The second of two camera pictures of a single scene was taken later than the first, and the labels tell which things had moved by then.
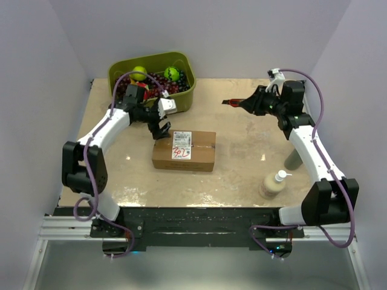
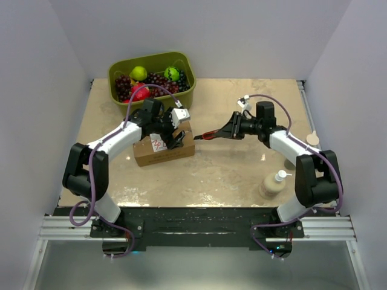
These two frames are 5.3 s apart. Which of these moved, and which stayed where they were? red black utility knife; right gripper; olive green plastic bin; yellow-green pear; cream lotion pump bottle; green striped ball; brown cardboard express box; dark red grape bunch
Moved: red black utility knife; brown cardboard express box; right gripper
Stayed: green striped ball; dark red grape bunch; olive green plastic bin; cream lotion pump bottle; yellow-green pear
